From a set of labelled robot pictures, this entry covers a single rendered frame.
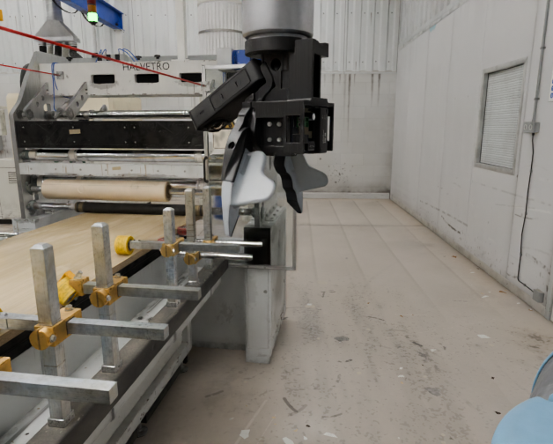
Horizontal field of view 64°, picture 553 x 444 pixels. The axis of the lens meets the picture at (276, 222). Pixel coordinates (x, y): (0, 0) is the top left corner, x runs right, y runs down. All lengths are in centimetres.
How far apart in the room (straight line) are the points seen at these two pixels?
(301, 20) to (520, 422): 38
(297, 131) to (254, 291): 223
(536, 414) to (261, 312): 244
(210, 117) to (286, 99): 10
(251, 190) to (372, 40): 870
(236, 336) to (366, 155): 654
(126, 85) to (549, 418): 291
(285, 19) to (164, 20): 898
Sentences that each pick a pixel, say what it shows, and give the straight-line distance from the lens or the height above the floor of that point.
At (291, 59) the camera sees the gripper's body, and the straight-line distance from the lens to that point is 47.
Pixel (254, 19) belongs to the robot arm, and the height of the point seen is 153.
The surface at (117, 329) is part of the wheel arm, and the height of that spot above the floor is 95.
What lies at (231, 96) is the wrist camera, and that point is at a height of 146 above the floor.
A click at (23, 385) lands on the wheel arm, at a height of 95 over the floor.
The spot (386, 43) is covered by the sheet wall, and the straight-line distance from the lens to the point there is 914.
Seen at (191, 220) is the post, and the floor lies 101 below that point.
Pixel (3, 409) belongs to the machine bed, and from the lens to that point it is 148.
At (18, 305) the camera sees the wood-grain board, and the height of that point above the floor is 90.
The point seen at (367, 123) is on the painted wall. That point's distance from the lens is 897.
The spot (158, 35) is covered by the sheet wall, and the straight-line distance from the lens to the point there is 939.
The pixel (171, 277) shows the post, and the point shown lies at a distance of 186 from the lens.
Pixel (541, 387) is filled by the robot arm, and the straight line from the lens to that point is 42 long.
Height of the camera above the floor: 143
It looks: 12 degrees down
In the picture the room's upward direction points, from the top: straight up
